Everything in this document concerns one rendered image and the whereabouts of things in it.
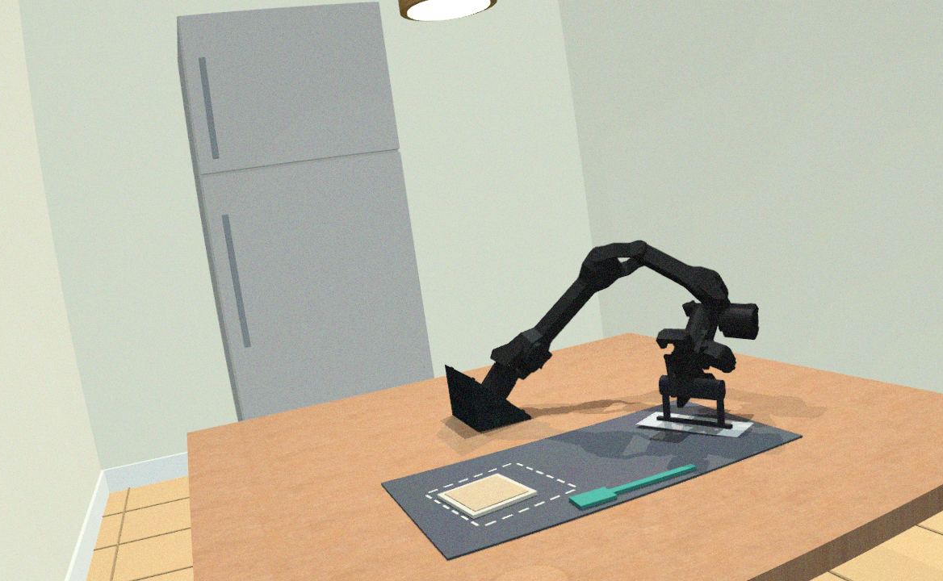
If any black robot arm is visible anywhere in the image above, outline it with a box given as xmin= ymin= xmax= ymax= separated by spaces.
xmin=481 ymin=240 xmax=759 ymax=400

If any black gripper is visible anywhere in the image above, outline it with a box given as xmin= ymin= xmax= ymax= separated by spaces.
xmin=656 ymin=324 xmax=716 ymax=408

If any cream square tile with dark square mark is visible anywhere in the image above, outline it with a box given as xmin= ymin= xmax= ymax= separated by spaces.
xmin=438 ymin=474 xmax=537 ymax=519

